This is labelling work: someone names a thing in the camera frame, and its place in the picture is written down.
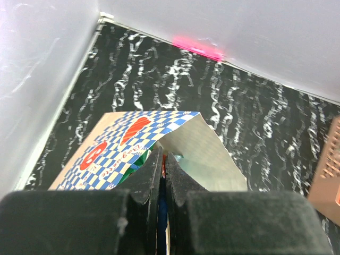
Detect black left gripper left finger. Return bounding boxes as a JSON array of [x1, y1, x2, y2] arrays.
[[1, 148, 163, 254]]

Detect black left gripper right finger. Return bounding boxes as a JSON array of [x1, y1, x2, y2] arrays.
[[165, 154, 332, 254]]

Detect green snack bag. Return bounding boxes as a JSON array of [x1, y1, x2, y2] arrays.
[[118, 145, 154, 184]]

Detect blue checkered paper bag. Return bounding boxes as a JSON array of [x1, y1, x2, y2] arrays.
[[48, 110, 249, 255]]

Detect pink desk organizer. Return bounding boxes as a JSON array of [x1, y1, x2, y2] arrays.
[[308, 116, 339, 225]]

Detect pink tape strip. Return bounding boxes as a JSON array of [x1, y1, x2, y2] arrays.
[[172, 37, 224, 62]]

